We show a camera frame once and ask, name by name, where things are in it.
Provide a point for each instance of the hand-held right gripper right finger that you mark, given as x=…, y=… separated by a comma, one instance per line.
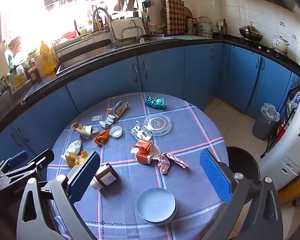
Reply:
x=215, y=177

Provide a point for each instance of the blue checked tablecloth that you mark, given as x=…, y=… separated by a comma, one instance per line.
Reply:
x=190, y=130

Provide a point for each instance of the stainless steel sink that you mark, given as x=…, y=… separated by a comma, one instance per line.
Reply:
x=85, y=52

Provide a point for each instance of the gold and white tissue packet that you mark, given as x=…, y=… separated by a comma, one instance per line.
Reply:
x=83, y=130

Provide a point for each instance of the blue kitchen cabinets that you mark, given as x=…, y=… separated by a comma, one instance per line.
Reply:
x=165, y=72

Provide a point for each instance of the white round cap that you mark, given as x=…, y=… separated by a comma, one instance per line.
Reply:
x=115, y=131

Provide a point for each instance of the white bowl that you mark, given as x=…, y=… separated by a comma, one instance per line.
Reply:
x=171, y=217
x=156, y=202

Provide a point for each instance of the large yellow bottle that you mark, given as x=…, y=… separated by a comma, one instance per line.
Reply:
x=48, y=58

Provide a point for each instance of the crumpled white wrapper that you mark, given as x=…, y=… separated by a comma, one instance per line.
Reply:
x=107, y=122

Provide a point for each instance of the black trash bin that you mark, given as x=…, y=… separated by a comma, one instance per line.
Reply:
x=242, y=162

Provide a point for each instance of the small white card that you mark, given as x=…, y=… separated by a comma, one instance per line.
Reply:
x=97, y=117

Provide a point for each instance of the crumpled white plastic bag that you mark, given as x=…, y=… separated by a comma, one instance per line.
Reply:
x=73, y=147

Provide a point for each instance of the pale green kettle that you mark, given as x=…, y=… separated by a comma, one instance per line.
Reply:
x=205, y=25

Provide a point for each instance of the checkered cutting board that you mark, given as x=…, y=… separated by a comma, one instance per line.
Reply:
x=175, y=16

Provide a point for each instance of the crushed orange carton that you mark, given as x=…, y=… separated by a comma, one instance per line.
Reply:
x=156, y=152

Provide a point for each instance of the clear round plastic lid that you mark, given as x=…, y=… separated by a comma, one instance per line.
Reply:
x=158, y=125

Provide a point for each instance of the green canister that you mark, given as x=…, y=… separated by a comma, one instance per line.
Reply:
x=190, y=25

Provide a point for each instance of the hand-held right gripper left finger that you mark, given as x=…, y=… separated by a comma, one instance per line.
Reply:
x=83, y=175

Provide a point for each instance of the pink crumpled wrapper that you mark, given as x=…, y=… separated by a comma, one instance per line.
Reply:
x=168, y=163

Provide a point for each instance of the dark slim bottle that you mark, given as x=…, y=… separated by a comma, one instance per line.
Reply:
x=225, y=26

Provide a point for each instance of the small chrome faucet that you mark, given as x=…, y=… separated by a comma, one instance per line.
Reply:
x=133, y=23

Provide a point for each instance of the black kitchen countertop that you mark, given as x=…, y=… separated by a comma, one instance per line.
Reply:
x=52, y=82

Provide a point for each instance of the black wok with lid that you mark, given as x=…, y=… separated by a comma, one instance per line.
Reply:
x=251, y=33

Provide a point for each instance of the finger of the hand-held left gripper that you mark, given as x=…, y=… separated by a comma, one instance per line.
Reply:
x=18, y=159
x=43, y=158

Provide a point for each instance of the torn beige and blue carton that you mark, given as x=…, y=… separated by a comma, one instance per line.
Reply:
x=118, y=108

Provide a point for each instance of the brown jar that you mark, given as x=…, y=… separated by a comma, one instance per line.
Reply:
x=106, y=176

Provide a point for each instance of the teal foil wrapper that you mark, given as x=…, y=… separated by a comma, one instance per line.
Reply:
x=155, y=102

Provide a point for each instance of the gray trash can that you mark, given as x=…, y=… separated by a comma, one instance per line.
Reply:
x=262, y=128

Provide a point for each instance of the round wooden board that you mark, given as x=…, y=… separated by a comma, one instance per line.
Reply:
x=188, y=12

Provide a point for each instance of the white printed plastic bag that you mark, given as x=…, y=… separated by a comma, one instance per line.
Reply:
x=298, y=98

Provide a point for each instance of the group of condiment bottles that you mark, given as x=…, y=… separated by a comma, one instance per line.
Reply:
x=20, y=72

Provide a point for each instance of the yellow wrapper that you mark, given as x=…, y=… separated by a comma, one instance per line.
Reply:
x=73, y=160

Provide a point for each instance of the black gas stove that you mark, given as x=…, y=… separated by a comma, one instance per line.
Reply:
x=265, y=48

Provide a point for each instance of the white cylindrical appliance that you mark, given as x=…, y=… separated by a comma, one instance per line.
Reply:
x=287, y=150

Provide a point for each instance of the white bin liner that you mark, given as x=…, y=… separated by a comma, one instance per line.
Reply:
x=270, y=111

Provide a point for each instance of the orange wrapper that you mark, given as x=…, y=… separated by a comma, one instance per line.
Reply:
x=101, y=138

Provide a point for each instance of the red colander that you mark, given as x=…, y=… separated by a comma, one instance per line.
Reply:
x=70, y=34

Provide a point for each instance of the white cooking pot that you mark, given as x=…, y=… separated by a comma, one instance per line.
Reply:
x=280, y=45

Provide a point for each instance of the tall chrome faucet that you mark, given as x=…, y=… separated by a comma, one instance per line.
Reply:
x=107, y=22

